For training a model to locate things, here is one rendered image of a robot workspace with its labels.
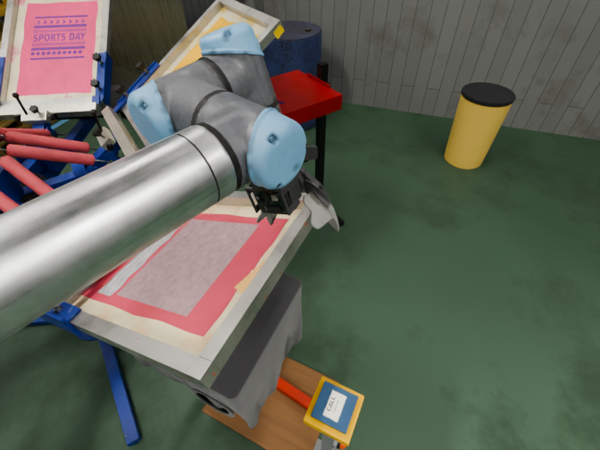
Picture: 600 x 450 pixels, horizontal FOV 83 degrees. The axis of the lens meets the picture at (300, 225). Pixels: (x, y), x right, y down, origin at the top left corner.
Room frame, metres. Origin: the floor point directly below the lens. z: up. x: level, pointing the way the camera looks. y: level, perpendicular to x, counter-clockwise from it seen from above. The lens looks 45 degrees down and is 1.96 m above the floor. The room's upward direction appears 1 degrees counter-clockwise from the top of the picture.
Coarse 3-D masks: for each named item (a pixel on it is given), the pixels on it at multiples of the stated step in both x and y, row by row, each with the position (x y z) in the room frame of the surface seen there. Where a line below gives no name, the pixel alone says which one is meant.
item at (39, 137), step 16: (0, 128) 1.30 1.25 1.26; (32, 144) 1.28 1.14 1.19; (48, 144) 1.31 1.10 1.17; (64, 144) 1.34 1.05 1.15; (80, 144) 1.38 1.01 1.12; (0, 160) 1.09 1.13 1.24; (48, 160) 1.20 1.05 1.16; (64, 160) 1.23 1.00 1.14; (80, 160) 1.26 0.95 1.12; (96, 160) 1.30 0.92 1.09; (16, 176) 1.06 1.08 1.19; (32, 176) 1.06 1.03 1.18; (0, 192) 0.97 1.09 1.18; (0, 208) 0.92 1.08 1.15
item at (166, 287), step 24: (144, 264) 0.65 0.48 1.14; (168, 264) 0.62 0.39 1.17; (192, 264) 0.60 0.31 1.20; (216, 264) 0.58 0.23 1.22; (96, 288) 0.59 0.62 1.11; (120, 288) 0.56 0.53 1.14; (144, 288) 0.54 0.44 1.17; (168, 288) 0.52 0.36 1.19; (192, 288) 0.50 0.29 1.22; (216, 288) 0.49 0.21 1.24; (144, 312) 0.45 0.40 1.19; (168, 312) 0.44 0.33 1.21; (192, 312) 0.42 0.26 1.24; (216, 312) 0.41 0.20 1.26
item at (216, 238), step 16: (192, 224) 0.81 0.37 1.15; (208, 224) 0.79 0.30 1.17; (224, 224) 0.76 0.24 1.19; (240, 224) 0.74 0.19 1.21; (256, 224) 0.72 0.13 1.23; (272, 224) 0.70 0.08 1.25; (176, 240) 0.74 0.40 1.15; (192, 240) 0.72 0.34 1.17; (208, 240) 0.70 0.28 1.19; (224, 240) 0.68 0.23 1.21; (240, 240) 0.66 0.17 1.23; (256, 240) 0.64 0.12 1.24; (272, 240) 0.63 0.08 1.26; (192, 256) 0.64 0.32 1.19; (208, 256) 0.62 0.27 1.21; (224, 256) 0.60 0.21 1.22; (240, 256) 0.59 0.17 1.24; (256, 256) 0.58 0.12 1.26
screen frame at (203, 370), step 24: (240, 192) 0.88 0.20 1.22; (288, 240) 0.57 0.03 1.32; (264, 264) 0.50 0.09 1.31; (264, 288) 0.44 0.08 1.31; (240, 312) 0.37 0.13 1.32; (96, 336) 0.39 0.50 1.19; (120, 336) 0.37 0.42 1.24; (144, 336) 0.35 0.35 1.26; (216, 336) 0.32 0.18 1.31; (240, 336) 0.33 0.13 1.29; (168, 360) 0.28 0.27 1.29; (192, 360) 0.28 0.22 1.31; (216, 360) 0.27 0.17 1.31
